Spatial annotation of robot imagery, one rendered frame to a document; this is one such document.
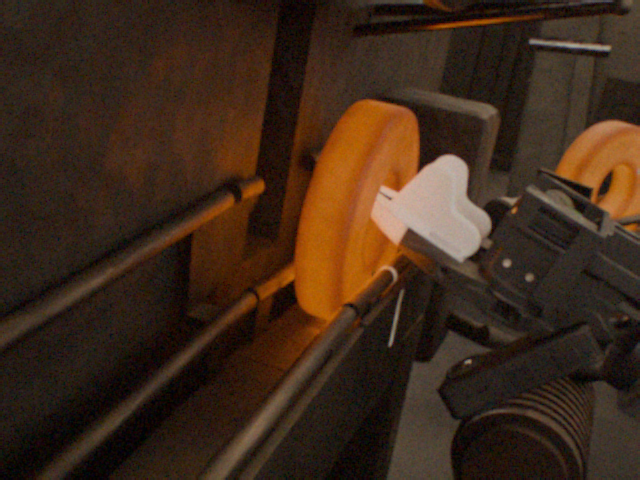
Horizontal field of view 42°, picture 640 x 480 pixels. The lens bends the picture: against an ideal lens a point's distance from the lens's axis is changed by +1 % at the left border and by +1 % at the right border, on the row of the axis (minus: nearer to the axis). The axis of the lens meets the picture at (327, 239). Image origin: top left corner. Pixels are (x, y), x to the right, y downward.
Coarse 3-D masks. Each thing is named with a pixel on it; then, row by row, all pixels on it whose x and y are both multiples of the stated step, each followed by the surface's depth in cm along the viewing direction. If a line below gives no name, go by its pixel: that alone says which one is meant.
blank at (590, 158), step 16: (592, 128) 94; (608, 128) 93; (624, 128) 93; (576, 144) 93; (592, 144) 92; (608, 144) 92; (624, 144) 94; (576, 160) 92; (592, 160) 92; (608, 160) 93; (624, 160) 95; (576, 176) 92; (592, 176) 93; (624, 176) 98; (608, 192) 101; (624, 192) 99; (608, 208) 99; (624, 208) 98
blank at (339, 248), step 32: (352, 128) 52; (384, 128) 52; (416, 128) 59; (320, 160) 51; (352, 160) 50; (384, 160) 53; (416, 160) 61; (320, 192) 50; (352, 192) 50; (320, 224) 50; (352, 224) 50; (320, 256) 51; (352, 256) 52; (384, 256) 60; (320, 288) 52; (352, 288) 54
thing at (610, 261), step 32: (544, 192) 56; (512, 224) 50; (544, 224) 50; (576, 224) 49; (608, 224) 52; (480, 256) 56; (512, 256) 51; (544, 256) 50; (576, 256) 49; (608, 256) 52; (512, 288) 51; (544, 288) 50; (576, 288) 52; (608, 288) 51; (512, 320) 52; (544, 320) 52; (576, 320) 52; (608, 320) 51; (608, 352) 55; (608, 384) 52
